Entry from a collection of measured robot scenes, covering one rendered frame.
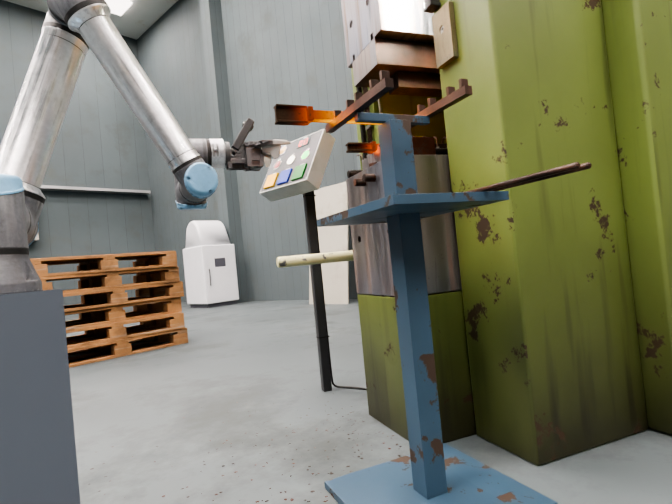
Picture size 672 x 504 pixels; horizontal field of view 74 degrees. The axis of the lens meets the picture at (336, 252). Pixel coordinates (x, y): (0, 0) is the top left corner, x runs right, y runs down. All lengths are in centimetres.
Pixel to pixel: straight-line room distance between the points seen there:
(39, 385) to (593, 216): 149
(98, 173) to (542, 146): 1099
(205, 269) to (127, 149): 499
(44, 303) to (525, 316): 117
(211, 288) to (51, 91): 688
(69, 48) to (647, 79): 162
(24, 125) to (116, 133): 1081
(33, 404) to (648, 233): 164
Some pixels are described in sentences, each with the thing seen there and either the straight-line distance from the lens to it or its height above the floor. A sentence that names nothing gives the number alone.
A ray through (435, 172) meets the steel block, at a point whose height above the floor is 86.
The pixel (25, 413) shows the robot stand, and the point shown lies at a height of 35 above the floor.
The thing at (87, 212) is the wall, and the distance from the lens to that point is 1155.
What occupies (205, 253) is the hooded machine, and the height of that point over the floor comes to 95.
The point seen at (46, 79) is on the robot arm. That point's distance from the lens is 147.
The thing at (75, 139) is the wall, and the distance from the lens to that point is 1186.
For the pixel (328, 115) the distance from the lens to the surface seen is 121.
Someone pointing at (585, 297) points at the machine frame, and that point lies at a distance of 148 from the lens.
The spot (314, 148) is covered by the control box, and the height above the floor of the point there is 111.
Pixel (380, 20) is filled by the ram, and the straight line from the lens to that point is 171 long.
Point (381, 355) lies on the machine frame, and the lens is 163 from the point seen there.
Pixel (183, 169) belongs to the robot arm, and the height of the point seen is 89.
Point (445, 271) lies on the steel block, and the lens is 148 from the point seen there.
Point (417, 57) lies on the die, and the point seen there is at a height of 131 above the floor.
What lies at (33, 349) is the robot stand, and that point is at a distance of 117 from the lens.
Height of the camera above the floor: 60
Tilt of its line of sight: 1 degrees up
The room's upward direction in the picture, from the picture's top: 6 degrees counter-clockwise
